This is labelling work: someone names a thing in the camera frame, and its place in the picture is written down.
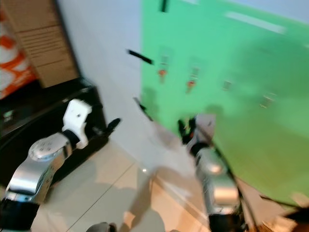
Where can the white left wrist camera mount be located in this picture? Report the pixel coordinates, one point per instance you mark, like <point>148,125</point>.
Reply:
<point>77,118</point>

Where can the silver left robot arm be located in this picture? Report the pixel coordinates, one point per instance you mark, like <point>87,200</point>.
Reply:
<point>38,162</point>

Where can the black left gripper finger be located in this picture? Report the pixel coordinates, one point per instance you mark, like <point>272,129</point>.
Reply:
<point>115,124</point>
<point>102,132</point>

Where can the brown cardboard box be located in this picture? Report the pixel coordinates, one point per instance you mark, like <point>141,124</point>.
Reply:
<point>46,43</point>

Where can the black glass table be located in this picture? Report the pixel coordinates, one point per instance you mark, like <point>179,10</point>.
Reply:
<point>14,125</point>

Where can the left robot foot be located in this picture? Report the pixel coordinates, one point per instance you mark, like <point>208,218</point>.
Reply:
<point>103,227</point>

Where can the key with orange tag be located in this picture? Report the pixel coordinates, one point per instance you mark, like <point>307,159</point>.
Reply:
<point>190,86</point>
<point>161,73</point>

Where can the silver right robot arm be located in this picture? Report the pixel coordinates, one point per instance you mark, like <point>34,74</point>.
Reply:
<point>219,183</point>

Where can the orange and white shopping bag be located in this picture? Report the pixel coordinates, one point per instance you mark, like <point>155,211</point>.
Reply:
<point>15,63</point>

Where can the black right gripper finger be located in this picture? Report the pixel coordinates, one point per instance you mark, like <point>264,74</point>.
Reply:
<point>181,128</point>

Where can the beige wooden cabinet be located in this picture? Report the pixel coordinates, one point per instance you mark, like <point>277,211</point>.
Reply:
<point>174,208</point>

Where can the clear adhesive wall hook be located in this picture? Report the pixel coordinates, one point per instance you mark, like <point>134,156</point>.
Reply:
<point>268,100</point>
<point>227,86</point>
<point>165,58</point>
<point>195,70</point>

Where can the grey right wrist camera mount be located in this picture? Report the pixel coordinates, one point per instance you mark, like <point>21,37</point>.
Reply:
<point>205,125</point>

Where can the black wall bar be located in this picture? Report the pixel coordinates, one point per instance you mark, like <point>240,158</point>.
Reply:
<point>140,56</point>

